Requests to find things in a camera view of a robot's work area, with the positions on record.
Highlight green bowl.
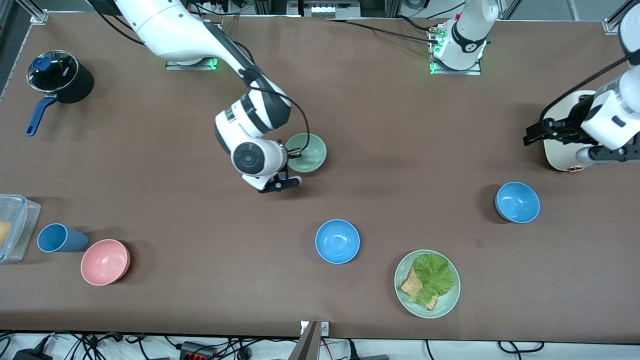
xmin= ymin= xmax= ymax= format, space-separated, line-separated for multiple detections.
xmin=285 ymin=133 xmax=328 ymax=175

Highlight blue bowl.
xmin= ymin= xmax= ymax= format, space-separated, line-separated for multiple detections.
xmin=494 ymin=181 xmax=541 ymax=224
xmin=314 ymin=219 xmax=361 ymax=265

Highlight pink bowl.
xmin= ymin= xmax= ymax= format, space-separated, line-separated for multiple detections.
xmin=80 ymin=238 xmax=132 ymax=287

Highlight cream white toaster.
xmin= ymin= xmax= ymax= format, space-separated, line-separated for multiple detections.
xmin=542 ymin=90 xmax=618 ymax=173

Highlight white power strip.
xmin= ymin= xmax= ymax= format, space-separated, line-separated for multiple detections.
xmin=301 ymin=0 xmax=362 ymax=19

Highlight brown bread slice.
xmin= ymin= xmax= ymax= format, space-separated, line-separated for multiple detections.
xmin=398 ymin=266 xmax=440 ymax=312

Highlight green lettuce leaf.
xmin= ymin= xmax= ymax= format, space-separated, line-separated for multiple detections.
xmin=409 ymin=253 xmax=456 ymax=307

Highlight black orange power box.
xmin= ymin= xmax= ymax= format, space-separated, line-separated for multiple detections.
xmin=179 ymin=341 xmax=217 ymax=360

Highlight green plate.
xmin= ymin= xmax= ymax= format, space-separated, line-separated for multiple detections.
xmin=393 ymin=249 xmax=462 ymax=320

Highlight blue cup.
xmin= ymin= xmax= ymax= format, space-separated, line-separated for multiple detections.
xmin=36 ymin=222 xmax=90 ymax=254

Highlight black plug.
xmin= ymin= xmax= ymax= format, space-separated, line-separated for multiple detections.
xmin=347 ymin=340 xmax=390 ymax=360

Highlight clear plastic food container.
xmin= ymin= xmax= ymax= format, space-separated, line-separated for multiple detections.
xmin=0 ymin=193 xmax=42 ymax=264

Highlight black power adapter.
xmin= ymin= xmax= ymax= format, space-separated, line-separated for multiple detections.
xmin=12 ymin=348 xmax=53 ymax=360

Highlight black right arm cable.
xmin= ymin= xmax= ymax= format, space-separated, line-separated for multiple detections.
xmin=92 ymin=0 xmax=311 ymax=156

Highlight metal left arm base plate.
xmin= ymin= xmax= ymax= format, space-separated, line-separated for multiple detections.
xmin=429 ymin=25 xmax=482 ymax=76

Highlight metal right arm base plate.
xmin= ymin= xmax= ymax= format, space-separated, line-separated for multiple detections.
xmin=165 ymin=57 xmax=219 ymax=71

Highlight black braided cable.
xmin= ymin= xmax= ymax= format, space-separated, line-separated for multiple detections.
xmin=324 ymin=18 xmax=442 ymax=46

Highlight grey metal camera pole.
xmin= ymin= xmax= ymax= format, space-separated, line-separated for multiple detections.
xmin=287 ymin=320 xmax=321 ymax=360

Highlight black pot with blue handle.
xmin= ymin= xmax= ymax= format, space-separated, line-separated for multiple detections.
xmin=25 ymin=50 xmax=95 ymax=137

